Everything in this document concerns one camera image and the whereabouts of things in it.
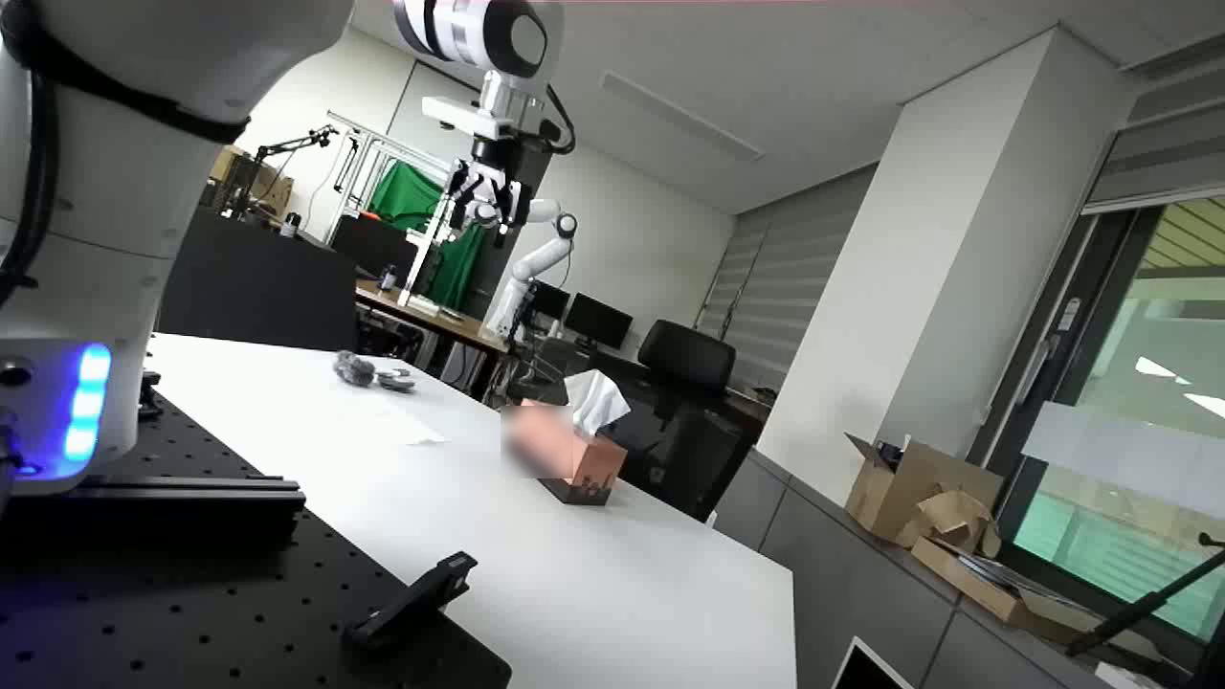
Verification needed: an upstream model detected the black office chair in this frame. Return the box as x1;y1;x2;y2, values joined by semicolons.
613;322;736;522

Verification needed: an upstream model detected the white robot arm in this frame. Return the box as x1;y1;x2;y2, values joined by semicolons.
0;0;351;495

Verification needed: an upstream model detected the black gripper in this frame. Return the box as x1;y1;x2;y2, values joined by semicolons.
467;139;534;232

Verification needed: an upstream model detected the black perforated breadboard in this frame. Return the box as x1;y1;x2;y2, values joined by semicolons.
0;409;514;689

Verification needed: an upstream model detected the orange tissue box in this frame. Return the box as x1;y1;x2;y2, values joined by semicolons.
506;400;624;506

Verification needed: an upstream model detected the open cardboard box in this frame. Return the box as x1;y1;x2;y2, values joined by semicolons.
847;437;1004;550

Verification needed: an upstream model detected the green cloth backdrop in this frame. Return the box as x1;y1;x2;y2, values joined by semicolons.
368;157;499;313

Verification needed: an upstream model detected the grey low cabinet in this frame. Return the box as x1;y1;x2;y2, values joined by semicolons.
712;453;1111;689

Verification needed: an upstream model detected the black table clamp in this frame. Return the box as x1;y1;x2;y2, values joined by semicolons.
340;550;478;654

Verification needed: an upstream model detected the white tissue sheet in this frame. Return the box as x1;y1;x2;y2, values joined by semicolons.
557;370;633;437

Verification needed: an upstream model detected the dark crumpled object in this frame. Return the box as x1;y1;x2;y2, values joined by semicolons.
331;354;414;395

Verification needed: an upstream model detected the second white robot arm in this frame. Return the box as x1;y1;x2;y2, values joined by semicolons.
469;124;578;341

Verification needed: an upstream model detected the black computer monitor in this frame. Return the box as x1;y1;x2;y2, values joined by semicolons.
562;294;633;347

